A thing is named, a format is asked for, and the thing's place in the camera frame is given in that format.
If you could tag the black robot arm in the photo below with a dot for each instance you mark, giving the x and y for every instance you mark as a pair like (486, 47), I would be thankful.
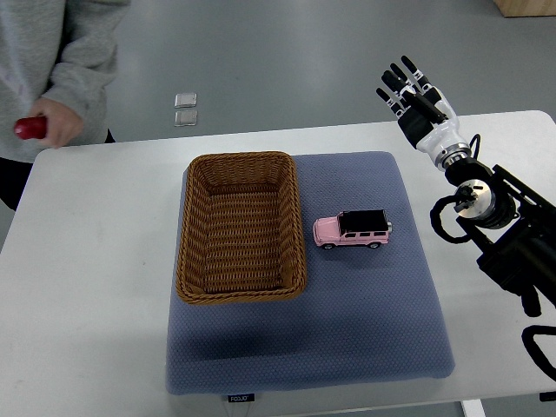
(512, 225)

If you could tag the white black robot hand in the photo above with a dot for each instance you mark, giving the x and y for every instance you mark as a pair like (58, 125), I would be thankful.
(430, 125)

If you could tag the blue grey cushion mat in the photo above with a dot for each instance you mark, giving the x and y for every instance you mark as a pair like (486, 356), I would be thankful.
(365, 315)

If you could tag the brown wicker basket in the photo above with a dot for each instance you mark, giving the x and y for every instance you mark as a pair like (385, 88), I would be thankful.
(241, 237)

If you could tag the red round object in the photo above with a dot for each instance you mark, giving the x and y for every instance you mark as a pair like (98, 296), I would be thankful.
(31, 127)

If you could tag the wooden box corner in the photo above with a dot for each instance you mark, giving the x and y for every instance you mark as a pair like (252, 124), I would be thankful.
(526, 8)

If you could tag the upper silver floor plate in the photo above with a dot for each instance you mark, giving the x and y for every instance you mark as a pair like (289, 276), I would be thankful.
(185, 100)

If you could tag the pink toy car black roof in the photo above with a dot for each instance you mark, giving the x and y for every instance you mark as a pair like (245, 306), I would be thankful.
(356, 228)

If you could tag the silver floor plate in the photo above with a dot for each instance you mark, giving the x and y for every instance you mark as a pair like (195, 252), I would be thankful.
(187, 117)
(185, 100)

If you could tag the person's bare hand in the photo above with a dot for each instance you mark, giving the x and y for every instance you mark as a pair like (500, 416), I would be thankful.
(63, 123)

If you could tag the lower silver floor plate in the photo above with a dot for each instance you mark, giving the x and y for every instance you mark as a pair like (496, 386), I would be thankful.
(187, 117)

